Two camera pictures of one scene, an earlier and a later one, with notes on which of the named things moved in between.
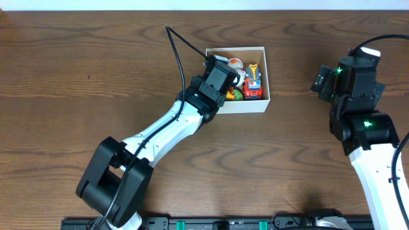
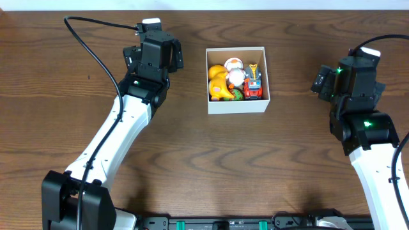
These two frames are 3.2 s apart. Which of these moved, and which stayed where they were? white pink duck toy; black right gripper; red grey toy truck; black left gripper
Moved: black left gripper
Stayed: red grey toy truck; black right gripper; white pink duck toy
